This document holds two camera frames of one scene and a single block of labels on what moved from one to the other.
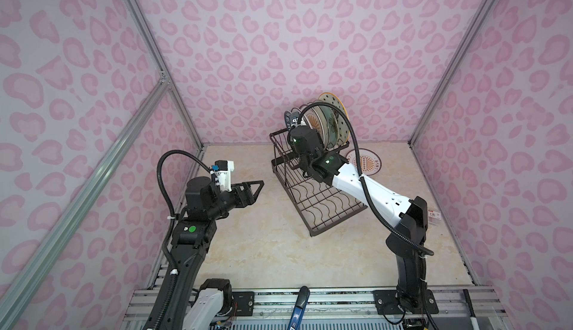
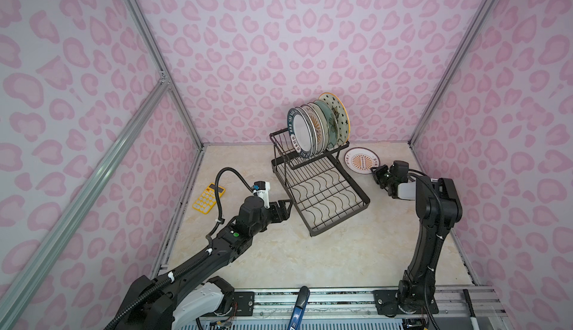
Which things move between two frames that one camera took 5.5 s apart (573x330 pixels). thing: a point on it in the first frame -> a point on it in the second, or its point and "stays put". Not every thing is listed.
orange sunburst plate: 370,161 stays put
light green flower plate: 331,125 stays put
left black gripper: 249,198 -> 284,213
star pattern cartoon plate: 341,113 stays put
